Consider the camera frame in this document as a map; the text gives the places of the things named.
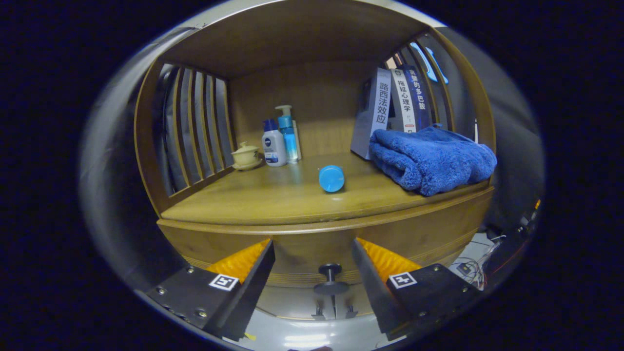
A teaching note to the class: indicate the white lotion bottle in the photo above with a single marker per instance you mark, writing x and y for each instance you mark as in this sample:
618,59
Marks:
274,146

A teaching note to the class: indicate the wooden cabinet door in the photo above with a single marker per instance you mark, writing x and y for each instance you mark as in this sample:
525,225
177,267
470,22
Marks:
353,300

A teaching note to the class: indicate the grey book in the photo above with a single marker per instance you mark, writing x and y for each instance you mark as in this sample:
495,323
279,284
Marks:
378,107

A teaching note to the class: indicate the cream lidded teacup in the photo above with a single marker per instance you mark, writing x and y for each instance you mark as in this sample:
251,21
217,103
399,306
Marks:
246,157

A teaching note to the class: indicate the dark blue book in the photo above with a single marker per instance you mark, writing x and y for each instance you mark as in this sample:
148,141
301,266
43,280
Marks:
419,95

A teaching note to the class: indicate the blue and white tube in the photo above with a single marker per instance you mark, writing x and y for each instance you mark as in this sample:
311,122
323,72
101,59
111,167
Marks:
331,179

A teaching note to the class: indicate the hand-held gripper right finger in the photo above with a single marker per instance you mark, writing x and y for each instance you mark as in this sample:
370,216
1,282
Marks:
378,300

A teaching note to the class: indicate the white book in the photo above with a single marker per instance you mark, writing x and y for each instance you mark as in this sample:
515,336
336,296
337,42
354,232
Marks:
403,102

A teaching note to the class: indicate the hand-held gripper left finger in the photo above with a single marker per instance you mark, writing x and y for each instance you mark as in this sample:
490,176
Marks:
248,297

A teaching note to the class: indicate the blue folded towel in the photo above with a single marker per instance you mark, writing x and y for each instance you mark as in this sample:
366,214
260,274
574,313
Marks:
434,161

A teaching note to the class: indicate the blue pump bottle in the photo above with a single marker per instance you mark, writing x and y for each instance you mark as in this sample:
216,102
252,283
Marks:
288,136

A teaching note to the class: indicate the wooden countertop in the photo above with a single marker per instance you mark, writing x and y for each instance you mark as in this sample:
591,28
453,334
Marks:
273,195

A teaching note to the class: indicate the wooden drawer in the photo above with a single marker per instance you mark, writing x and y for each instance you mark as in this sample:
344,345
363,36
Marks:
312,248

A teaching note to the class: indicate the wooden cabinet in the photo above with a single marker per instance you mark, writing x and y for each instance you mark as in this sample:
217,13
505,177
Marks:
317,107

